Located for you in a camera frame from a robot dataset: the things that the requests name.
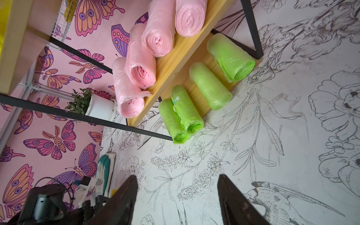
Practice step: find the green grey work glove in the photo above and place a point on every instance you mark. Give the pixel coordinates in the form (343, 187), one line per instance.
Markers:
(105, 168)

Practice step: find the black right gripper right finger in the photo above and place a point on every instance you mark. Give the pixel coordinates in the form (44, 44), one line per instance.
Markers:
(235, 208)

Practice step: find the white wire basket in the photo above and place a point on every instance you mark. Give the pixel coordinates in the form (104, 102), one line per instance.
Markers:
(64, 19)

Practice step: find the pink roll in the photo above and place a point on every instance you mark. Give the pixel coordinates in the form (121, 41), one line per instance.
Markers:
(129, 97)
(140, 62)
(190, 16)
(159, 32)

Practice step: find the yellow roll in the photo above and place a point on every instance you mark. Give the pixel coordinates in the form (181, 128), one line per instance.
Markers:
(113, 192)

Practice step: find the wooden three-tier shelf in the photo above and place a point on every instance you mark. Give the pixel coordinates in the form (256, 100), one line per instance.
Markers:
(29, 29)

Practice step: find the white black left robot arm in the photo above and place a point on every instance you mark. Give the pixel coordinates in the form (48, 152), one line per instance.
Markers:
(45, 206)

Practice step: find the potted green plant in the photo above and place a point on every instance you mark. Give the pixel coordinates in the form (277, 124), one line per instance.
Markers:
(86, 102)

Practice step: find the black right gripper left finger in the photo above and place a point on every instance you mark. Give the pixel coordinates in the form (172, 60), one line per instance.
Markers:
(119, 209)

